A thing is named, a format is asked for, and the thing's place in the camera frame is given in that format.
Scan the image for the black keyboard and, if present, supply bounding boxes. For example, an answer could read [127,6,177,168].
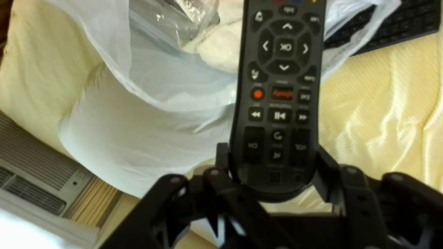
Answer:
[324,0,442,53]

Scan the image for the black remote control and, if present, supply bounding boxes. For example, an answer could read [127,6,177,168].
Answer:
[230,0,327,201]

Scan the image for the wall radiator heater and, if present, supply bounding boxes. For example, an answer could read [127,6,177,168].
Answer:
[0,113,119,249]

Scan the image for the white plastic bag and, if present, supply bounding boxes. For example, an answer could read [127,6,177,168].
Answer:
[46,0,403,199]

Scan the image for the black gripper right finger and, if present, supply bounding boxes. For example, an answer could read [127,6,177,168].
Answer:
[314,148,443,249]

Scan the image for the cream yellow bedsheet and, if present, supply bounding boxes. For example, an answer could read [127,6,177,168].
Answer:
[0,0,443,249]

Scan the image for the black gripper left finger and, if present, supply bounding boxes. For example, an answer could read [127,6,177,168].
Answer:
[100,172,296,249]

